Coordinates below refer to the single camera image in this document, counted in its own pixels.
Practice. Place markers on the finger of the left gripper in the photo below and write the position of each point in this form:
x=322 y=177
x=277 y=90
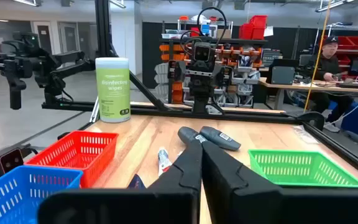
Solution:
x=196 y=86
x=207 y=86

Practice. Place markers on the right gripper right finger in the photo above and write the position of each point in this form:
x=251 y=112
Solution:
x=219 y=171

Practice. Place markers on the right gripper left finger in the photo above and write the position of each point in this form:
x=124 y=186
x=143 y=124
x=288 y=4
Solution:
x=188 y=171

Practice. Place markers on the dark grey travel bottle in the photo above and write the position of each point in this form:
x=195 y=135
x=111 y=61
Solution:
x=186 y=133
x=219 y=137

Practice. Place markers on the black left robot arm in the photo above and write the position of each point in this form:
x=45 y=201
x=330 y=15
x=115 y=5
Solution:
x=200 y=105

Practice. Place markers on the red storage bin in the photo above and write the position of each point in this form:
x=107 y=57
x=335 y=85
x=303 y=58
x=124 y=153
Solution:
x=258 y=21
x=258 y=33
x=245 y=31

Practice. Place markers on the grey drawer cabinet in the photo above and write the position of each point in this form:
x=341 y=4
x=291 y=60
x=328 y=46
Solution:
x=272 y=56

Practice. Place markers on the green slotted plastic basket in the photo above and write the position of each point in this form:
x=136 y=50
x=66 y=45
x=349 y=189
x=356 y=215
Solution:
x=291 y=174

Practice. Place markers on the black and grey monitor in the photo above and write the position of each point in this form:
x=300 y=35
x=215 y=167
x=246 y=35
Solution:
x=281 y=74

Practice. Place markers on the wooden work desk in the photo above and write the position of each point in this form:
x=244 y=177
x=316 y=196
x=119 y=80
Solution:
x=291 y=84

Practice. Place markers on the green disinfecting wipes canister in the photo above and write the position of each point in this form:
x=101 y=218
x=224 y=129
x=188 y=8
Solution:
x=112 y=93

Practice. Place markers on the ceiling strip light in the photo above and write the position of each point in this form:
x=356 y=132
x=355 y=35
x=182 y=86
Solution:
x=26 y=2
x=117 y=3
x=329 y=5

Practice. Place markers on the red slotted plastic basket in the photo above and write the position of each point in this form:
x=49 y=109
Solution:
x=73 y=161

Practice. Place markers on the person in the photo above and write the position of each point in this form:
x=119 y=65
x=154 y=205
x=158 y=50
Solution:
x=328 y=67

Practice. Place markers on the black keyboard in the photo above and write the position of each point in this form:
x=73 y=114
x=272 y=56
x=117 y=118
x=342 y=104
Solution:
x=353 y=85

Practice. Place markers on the blue storage bin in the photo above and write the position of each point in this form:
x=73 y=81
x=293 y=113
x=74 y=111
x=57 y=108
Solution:
x=357 y=119

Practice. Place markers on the blue slotted plastic basket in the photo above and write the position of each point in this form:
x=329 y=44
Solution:
x=11 y=199

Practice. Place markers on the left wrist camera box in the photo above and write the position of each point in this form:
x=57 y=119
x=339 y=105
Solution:
x=202 y=53

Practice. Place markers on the black central camera robot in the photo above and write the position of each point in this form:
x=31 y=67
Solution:
x=244 y=53

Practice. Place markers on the black table-level camera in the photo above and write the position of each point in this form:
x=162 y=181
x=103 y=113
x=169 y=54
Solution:
x=8 y=160

